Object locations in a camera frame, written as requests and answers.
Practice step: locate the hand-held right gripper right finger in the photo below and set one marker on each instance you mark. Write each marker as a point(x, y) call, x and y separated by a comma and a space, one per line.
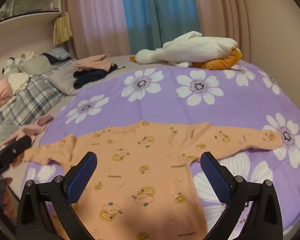
point(215, 180)

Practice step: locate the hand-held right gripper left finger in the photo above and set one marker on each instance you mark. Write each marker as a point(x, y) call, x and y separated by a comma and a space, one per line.
point(82, 178)

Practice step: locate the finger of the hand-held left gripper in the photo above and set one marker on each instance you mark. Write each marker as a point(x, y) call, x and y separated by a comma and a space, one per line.
point(18, 147)

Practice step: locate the orange printed baby shirt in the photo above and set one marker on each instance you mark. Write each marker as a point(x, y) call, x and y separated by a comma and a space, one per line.
point(145, 155)

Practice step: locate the pile of folded clothes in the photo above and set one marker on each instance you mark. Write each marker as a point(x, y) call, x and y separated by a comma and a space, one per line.
point(88, 78)

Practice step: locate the pink garment with mauve cuff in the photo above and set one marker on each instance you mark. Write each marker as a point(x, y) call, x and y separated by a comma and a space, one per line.
point(33, 130)

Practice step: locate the plaid blanket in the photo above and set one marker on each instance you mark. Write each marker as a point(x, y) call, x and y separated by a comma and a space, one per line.
point(27, 97)

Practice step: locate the pink crumpled garment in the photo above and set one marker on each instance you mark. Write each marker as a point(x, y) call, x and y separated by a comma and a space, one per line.
point(0, 95)

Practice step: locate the cream cloth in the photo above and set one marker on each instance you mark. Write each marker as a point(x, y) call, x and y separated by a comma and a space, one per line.
point(18, 80)

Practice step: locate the grey pillow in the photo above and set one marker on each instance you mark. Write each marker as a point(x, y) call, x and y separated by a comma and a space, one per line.
point(62, 81)

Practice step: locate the beige pillow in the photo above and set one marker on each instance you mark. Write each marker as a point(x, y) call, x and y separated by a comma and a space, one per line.
point(35, 65)

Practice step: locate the pile of plush toys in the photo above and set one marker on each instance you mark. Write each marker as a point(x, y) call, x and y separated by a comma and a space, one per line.
point(13, 61)

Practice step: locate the purple floral blanket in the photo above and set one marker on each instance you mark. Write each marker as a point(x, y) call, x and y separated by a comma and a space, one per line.
point(170, 102)

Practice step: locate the striped pillow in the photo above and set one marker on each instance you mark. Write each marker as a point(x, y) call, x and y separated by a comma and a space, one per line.
point(57, 54)

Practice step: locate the peach folded garment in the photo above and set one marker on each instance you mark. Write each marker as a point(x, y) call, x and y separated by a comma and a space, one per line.
point(95, 63)

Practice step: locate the yellow pleated cloth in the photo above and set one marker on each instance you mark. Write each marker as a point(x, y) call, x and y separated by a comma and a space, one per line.
point(62, 28)

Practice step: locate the white goose plush toy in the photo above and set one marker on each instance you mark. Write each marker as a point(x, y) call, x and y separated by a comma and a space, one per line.
point(190, 47)

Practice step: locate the pink curtain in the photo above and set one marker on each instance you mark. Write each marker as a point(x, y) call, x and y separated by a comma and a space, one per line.
point(220, 7)
point(95, 15)

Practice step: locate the blue curtain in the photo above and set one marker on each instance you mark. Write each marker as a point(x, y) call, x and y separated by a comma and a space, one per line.
point(155, 12)

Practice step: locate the white wall shelf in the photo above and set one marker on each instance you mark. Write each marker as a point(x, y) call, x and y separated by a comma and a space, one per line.
point(27, 0)

